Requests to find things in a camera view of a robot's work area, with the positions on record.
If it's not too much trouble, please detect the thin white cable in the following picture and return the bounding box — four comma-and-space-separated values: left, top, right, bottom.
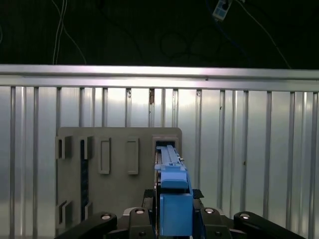
239, 0, 292, 70
51, 0, 88, 65
53, 0, 68, 65

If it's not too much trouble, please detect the white blue power strip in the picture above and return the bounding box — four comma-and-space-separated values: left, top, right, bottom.
212, 0, 234, 21

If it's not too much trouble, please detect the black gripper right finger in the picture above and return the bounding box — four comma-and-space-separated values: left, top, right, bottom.
192, 189, 309, 239

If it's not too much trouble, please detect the hard disk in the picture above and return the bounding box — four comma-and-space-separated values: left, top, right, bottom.
153, 140, 195, 239

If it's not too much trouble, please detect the blue cable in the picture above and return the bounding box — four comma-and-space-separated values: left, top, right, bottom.
205, 0, 254, 64

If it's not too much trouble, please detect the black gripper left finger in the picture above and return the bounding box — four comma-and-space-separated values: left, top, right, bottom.
81, 189, 157, 239

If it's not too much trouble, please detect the grey parts rack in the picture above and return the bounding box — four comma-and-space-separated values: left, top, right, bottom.
54, 126, 184, 236

